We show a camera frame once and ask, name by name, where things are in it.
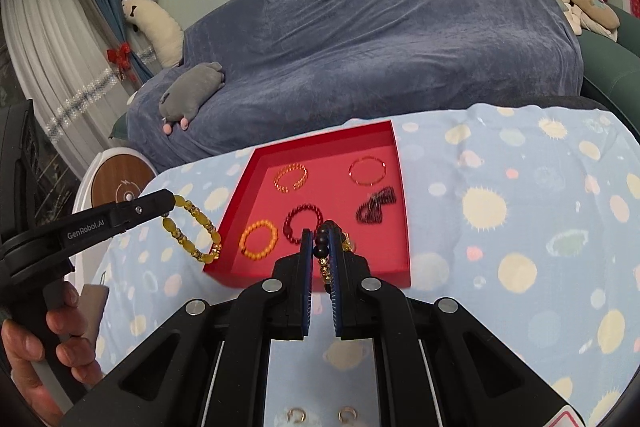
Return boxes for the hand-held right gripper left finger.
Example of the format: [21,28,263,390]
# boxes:
[62,227,316,427]

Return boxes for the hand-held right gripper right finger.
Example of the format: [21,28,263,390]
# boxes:
[330,232,586,427]

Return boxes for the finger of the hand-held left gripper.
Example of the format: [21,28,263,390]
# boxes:
[112,188,176,233]

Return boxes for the yellow bead bracelet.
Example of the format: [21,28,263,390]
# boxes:
[162,194,223,264]

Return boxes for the black and gold bead bracelet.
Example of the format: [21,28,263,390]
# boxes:
[312,221,357,293]

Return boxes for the orange bead bracelet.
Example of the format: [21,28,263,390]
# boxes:
[240,219,278,260]

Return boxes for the dark red bead bracelet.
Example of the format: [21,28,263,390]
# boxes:
[283,203,325,243]

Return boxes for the purple multi-strand bead bracelet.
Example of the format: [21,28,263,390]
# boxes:
[355,187,397,224]

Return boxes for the wide gold mesh bangle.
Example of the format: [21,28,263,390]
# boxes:
[273,162,308,194]

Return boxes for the thin gold bangle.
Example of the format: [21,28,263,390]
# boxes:
[348,156,387,186]

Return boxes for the red cardboard box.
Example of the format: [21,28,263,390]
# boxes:
[202,119,412,290]

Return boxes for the person's left hand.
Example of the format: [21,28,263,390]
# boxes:
[0,282,93,427]

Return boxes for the round white wooden side table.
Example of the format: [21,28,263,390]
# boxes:
[72,144,158,215]

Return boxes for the grey plush toy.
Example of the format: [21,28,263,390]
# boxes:
[158,62,226,135]

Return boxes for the silver tinsel garland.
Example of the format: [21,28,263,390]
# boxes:
[45,67,121,138]

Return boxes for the red bow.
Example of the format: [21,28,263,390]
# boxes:
[106,44,133,80]

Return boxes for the white plush cow toy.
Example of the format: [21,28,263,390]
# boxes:
[120,0,185,68]

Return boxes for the white sheer curtain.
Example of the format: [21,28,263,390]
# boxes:
[0,0,133,178]

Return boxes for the blue-covered sofa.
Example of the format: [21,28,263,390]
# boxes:
[125,0,585,172]

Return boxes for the green sofa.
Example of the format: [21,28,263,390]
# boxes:
[107,0,640,142]

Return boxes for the beige plush toys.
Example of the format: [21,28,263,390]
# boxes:
[535,0,621,42]

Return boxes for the beige round plush cushion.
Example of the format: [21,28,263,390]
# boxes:
[566,0,621,30]

